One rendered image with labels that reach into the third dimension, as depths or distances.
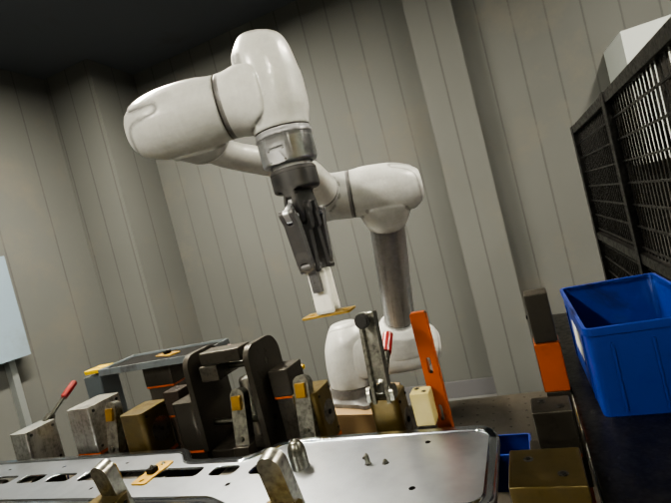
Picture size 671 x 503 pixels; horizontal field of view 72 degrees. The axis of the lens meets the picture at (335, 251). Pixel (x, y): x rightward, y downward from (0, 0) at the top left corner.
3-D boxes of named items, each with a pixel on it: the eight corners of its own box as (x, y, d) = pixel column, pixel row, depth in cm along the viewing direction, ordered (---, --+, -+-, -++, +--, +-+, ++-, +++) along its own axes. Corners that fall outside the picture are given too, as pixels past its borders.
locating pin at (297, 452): (291, 481, 79) (281, 444, 79) (299, 470, 82) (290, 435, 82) (307, 480, 78) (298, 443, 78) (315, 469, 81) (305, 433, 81)
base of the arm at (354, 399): (334, 388, 176) (332, 373, 176) (387, 388, 166) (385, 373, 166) (310, 408, 160) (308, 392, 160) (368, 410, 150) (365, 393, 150)
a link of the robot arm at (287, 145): (243, 138, 70) (253, 176, 71) (295, 119, 67) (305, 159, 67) (272, 143, 79) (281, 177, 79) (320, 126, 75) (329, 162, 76)
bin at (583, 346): (603, 418, 65) (582, 329, 65) (573, 350, 93) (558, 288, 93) (747, 407, 59) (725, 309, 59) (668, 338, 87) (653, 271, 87)
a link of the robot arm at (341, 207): (295, 169, 121) (345, 160, 120) (307, 191, 138) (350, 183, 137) (301, 217, 118) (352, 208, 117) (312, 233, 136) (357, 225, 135)
